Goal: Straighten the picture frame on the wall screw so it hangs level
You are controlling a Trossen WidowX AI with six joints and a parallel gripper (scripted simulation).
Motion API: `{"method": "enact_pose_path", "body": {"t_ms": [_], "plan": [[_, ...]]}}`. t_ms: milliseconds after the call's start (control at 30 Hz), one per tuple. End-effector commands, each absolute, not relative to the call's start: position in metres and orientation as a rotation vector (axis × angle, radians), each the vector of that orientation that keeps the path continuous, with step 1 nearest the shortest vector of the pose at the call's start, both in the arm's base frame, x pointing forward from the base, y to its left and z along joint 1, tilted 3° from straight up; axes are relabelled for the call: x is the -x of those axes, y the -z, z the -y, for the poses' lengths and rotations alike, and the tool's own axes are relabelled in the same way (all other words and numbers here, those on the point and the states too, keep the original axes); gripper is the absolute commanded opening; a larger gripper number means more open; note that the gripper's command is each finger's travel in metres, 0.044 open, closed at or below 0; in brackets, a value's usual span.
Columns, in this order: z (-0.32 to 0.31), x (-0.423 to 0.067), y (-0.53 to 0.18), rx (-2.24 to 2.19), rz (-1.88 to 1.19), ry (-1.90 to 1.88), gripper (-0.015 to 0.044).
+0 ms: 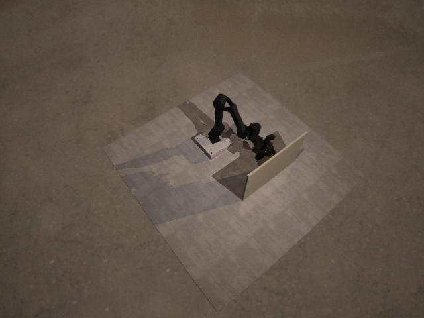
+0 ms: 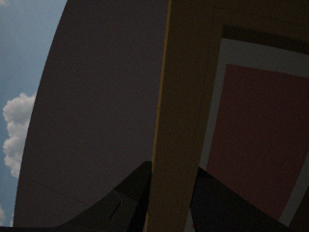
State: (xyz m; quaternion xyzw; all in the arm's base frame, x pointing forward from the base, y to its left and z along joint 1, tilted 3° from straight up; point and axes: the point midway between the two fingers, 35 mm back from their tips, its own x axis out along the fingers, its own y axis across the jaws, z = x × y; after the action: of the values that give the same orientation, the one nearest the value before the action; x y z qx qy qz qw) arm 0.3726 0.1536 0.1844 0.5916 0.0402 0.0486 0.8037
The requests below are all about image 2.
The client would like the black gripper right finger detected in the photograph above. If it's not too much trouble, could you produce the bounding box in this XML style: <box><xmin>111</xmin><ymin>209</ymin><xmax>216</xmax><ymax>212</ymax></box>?
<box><xmin>189</xmin><ymin>166</ymin><xmax>294</xmax><ymax>232</ymax></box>

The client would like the brown wooden picture frame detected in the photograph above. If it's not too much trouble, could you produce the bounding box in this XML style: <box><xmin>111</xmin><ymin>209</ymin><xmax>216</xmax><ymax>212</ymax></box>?
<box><xmin>146</xmin><ymin>0</ymin><xmax>309</xmax><ymax>232</ymax></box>

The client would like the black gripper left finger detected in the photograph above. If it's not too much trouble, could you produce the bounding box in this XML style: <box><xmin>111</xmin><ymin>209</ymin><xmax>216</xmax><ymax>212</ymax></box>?
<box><xmin>0</xmin><ymin>161</ymin><xmax>152</xmax><ymax>232</ymax></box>

